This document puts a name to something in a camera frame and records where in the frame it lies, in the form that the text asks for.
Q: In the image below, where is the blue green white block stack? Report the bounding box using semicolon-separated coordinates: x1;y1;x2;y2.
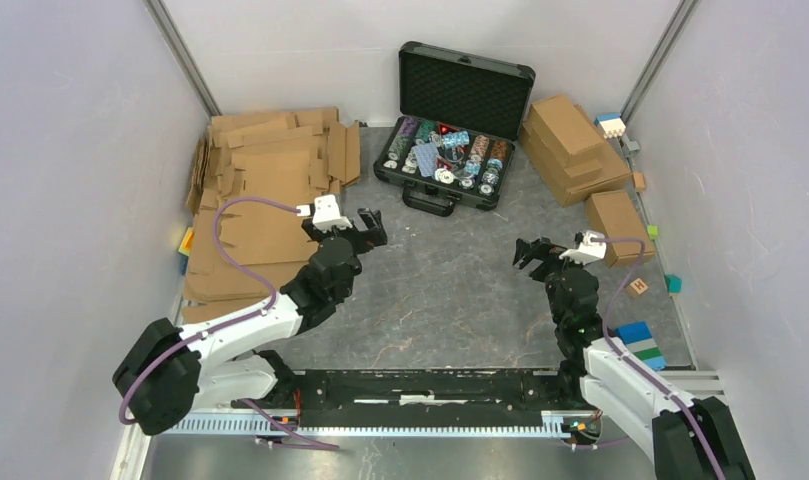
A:
615;322;667;371

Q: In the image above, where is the small wooden cube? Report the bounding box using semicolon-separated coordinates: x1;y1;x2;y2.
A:
633;172;647;193

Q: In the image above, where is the wooden letter H block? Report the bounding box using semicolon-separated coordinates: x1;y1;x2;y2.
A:
624;278;649;298

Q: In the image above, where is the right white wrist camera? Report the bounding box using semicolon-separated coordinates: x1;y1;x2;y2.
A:
558;230;607;265

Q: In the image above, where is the stack of flat cardboard sheets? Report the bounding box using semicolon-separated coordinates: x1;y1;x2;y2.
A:
181;107;361;324

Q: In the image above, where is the large folded cardboard box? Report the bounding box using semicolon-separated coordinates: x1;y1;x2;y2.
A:
519;120;632;207

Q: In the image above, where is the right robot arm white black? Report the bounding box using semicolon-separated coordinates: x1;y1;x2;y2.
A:
513;230;756;479

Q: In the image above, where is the black poker chip case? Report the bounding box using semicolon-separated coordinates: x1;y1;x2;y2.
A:
373;41;536;217

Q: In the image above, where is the small folded cardboard box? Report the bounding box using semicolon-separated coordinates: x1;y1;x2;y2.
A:
585;190;656;268

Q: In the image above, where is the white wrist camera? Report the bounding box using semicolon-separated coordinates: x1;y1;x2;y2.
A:
296;194;353;232
558;230;607;265

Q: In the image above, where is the blue white toy block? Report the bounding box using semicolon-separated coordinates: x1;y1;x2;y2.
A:
594;112;627;139

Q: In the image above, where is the orange yellow block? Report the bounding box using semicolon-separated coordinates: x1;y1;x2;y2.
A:
177;227;194;256

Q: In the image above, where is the top folded cardboard box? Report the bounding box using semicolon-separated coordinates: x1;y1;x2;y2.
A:
526;94;604;166

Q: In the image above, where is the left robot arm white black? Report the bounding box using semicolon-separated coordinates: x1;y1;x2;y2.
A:
112;208;388;436

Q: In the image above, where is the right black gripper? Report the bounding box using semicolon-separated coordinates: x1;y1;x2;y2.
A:
511;237;589;325

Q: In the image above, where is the teal cube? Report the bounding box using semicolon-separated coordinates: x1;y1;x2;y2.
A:
664;274;682;295

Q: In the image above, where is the grey small block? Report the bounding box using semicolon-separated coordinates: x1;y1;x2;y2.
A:
622;139;640;157

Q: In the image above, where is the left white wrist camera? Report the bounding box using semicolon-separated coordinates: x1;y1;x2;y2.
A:
296;194;353;232

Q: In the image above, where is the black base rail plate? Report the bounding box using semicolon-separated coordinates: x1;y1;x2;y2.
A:
254;368;596;428

